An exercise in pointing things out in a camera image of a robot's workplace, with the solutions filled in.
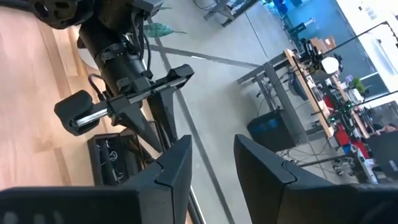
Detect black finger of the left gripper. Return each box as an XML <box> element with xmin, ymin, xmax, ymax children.
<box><xmin>108</xmin><ymin>98</ymin><xmax>165</xmax><ymax>154</ymax></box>
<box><xmin>147</xmin><ymin>88</ymin><xmax>179</xmax><ymax>147</ymax></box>

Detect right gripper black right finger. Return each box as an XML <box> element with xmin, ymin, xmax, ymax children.
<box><xmin>233</xmin><ymin>134</ymin><xmax>337</xmax><ymax>224</ymax></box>

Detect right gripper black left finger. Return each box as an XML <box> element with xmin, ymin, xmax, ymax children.
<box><xmin>119</xmin><ymin>134</ymin><xmax>193</xmax><ymax>224</ymax></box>

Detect black binder clip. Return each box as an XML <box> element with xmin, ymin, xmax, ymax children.
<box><xmin>105</xmin><ymin>148</ymin><xmax>122</xmax><ymax>164</ymax></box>
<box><xmin>108</xmin><ymin>169</ymin><xmax>124</xmax><ymax>184</ymax></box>

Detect black mesh desk organizer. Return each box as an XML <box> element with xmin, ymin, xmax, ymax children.
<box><xmin>86</xmin><ymin>120</ymin><xmax>177</xmax><ymax>188</ymax></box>

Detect black computer case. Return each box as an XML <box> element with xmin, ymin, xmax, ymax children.
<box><xmin>246</xmin><ymin>108</ymin><xmax>297</xmax><ymax>153</ymax></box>

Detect wooden desk grey legs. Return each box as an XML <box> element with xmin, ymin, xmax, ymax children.
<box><xmin>238</xmin><ymin>49</ymin><xmax>336</xmax><ymax>147</ymax></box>

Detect grey table legs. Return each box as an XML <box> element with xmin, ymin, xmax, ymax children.
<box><xmin>202</xmin><ymin>0</ymin><xmax>261</xmax><ymax>27</ymax></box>

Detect black monitor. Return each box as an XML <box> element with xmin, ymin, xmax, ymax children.
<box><xmin>369</xmin><ymin>130</ymin><xmax>398</xmax><ymax>180</ymax></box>

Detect white round lamp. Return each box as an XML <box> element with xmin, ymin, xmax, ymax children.
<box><xmin>321</xmin><ymin>57</ymin><xmax>340</xmax><ymax>75</ymax></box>

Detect small green plant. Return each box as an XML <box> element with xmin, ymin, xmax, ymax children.
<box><xmin>350</xmin><ymin>77</ymin><xmax>367</xmax><ymax>96</ymax></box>

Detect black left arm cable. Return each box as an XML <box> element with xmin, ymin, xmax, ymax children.
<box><xmin>87</xmin><ymin>73</ymin><xmax>109</xmax><ymax>101</ymax></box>

